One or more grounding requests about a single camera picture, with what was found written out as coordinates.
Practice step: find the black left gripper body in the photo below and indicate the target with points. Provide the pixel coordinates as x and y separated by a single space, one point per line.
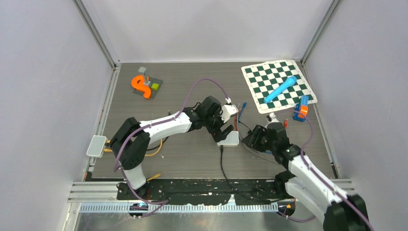
214 123

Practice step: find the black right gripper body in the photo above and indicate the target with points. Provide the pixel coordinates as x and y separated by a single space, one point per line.
266 143

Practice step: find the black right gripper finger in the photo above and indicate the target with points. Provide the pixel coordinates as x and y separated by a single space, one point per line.
252 138
254 146

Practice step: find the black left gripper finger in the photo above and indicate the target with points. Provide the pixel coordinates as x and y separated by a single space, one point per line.
218 136
226 131

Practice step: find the white network switch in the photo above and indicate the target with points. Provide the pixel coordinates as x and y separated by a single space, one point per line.
231 140

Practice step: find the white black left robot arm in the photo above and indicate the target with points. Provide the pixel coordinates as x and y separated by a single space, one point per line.
131 141

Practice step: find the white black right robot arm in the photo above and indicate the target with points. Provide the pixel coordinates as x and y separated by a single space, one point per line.
335 208

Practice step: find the green white chessboard mat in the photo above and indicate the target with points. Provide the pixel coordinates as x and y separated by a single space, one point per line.
262 79

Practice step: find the light blue toy microphone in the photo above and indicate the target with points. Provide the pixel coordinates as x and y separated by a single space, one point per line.
285 85

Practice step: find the grey lego baseplate with bricks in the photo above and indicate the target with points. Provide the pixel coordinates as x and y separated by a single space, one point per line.
154 83

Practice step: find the orange S-shaped toy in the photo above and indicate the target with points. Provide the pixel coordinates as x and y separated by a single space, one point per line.
138 83

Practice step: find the small grey lego tile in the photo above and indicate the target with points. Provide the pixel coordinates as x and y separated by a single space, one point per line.
142 69

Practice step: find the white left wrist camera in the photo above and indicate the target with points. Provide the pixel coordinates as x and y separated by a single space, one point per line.
228 111

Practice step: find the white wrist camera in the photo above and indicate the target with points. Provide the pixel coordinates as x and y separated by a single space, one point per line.
228 111
271 118

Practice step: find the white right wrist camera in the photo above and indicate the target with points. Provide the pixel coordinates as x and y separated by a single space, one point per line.
271 118

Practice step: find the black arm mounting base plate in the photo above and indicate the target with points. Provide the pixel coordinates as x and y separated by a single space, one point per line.
284 201

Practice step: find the aluminium frame rail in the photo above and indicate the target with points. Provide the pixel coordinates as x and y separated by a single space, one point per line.
162 189

